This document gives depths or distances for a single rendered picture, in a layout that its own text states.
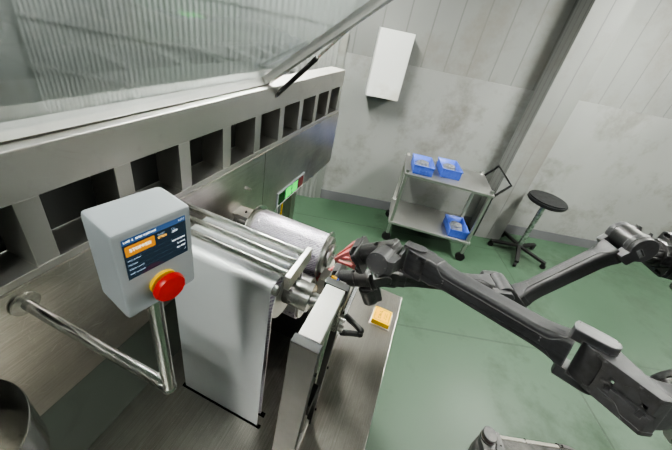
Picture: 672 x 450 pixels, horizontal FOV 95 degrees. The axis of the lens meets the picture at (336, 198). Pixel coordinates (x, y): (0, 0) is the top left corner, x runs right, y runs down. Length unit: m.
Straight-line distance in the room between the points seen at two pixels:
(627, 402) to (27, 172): 0.98
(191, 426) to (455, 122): 3.13
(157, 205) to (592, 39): 3.44
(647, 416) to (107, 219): 0.77
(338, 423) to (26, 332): 0.76
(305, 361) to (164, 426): 0.60
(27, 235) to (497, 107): 3.42
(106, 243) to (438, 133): 3.28
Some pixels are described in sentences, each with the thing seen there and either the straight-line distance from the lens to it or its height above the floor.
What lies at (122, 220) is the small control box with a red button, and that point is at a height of 1.71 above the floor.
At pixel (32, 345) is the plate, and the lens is 0.78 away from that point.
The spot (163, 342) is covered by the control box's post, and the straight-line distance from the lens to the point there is 0.45.
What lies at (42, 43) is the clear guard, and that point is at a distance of 0.44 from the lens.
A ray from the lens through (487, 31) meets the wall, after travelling 3.38.
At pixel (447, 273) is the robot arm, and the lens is 0.79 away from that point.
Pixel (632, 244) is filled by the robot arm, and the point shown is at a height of 1.48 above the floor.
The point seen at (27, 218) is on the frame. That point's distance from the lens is 0.65.
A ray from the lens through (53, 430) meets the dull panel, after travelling 0.97.
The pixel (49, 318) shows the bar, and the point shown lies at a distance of 0.67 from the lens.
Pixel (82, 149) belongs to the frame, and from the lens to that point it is 0.65.
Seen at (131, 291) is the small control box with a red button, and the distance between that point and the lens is 0.34.
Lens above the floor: 1.89
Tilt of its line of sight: 30 degrees down
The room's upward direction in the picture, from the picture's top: 12 degrees clockwise
